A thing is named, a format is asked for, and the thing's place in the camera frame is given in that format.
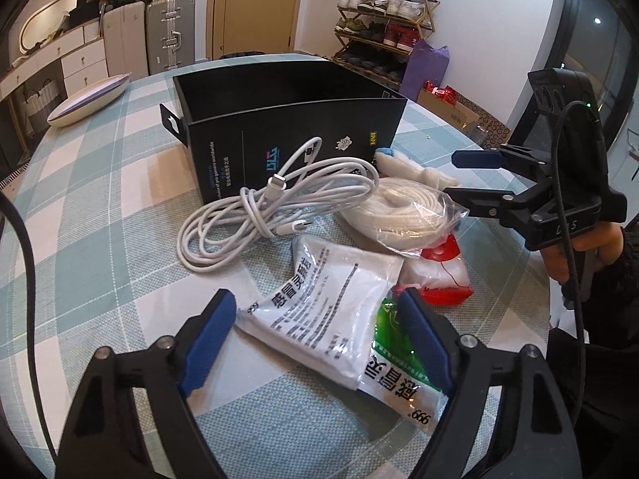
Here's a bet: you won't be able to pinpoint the purple bag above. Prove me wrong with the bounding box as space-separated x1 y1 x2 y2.
400 39 450 103

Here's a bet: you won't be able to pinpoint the white printed medicine packet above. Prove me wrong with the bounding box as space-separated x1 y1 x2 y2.
234 234 404 391

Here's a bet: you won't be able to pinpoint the white charging cable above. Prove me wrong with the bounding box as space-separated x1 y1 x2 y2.
178 136 383 275

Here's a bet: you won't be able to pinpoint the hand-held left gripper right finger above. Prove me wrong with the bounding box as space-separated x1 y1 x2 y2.
397 288 582 479

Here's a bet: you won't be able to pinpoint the bagged white rope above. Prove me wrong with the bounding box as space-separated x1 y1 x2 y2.
337 176 471 260

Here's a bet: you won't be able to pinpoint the black cardboard box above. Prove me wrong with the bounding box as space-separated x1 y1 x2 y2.
161 57 409 204

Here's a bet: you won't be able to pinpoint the black bag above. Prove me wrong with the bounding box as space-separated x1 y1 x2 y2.
70 0 107 28

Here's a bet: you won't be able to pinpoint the silver suitcase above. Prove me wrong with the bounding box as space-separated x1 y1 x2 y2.
145 0 196 75

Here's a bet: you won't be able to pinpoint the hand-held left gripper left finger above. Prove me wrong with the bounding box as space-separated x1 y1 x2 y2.
55 290 238 479

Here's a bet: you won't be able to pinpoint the white plush toy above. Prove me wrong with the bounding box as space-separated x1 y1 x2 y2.
374 147 457 191

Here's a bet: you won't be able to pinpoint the rows of shoes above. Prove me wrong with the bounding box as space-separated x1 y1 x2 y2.
335 0 439 81

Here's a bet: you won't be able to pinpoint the green and white medicine packet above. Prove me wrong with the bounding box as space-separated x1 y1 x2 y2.
358 295 452 425

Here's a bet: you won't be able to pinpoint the red and white packet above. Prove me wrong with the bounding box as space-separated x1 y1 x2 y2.
399 234 474 306

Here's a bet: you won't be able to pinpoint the left hand-held gripper black cable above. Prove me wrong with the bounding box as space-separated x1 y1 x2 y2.
0 174 58 465

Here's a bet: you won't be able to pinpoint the tan wooden door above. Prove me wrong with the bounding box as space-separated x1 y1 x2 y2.
207 0 308 61

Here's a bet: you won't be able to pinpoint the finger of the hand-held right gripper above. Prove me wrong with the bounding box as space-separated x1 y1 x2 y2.
450 144 555 190
443 184 545 230

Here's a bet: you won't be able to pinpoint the person's right hand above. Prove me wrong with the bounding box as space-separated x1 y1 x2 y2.
542 220 624 285

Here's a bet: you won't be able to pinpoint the red snack packets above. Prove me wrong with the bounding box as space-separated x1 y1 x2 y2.
423 80 457 107

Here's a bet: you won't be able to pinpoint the checked teal tablecloth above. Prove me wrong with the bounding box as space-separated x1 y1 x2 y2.
0 52 552 479

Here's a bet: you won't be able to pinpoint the oval mirror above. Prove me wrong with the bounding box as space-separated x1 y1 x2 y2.
19 0 101 53

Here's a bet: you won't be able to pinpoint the brown cardboard box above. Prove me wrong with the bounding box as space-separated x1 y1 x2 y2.
417 87 512 148

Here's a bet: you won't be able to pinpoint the hand-held gripper black cable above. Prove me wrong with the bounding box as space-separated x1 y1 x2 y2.
549 101 600 345
0 174 58 465

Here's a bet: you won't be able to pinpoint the person's right forearm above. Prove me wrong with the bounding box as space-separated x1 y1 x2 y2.
546 227 639 479

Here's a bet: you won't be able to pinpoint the white dresser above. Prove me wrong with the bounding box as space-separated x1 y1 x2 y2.
0 20 108 111

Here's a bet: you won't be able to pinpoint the right hand-held gripper black cable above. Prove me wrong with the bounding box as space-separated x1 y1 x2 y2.
549 101 600 345

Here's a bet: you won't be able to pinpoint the metal shoe rack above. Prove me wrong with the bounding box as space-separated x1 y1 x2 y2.
332 0 440 83

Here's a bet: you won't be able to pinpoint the white oval dish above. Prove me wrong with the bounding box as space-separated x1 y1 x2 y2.
47 74 132 128

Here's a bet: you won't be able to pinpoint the beige suitcase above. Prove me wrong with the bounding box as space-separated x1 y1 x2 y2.
100 1 149 78

